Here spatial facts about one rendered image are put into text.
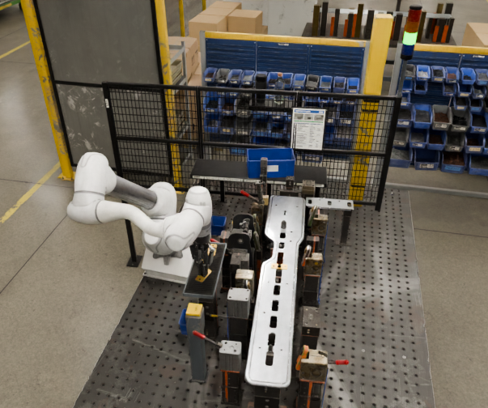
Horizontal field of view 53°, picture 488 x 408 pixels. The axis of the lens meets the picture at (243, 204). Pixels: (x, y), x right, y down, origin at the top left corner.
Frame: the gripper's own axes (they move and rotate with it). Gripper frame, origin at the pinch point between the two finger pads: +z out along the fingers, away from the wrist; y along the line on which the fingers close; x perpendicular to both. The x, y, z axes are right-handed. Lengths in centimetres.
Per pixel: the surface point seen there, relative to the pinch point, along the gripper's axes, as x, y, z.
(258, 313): 9.5, 23.0, 25.9
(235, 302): 2.8, 14.4, 16.5
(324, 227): 88, 26, 27
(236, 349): -17.4, 26.1, 19.9
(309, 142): 142, -6, 5
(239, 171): 114, -43, 23
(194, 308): -14.2, 4.1, 9.9
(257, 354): -11.6, 33.1, 25.9
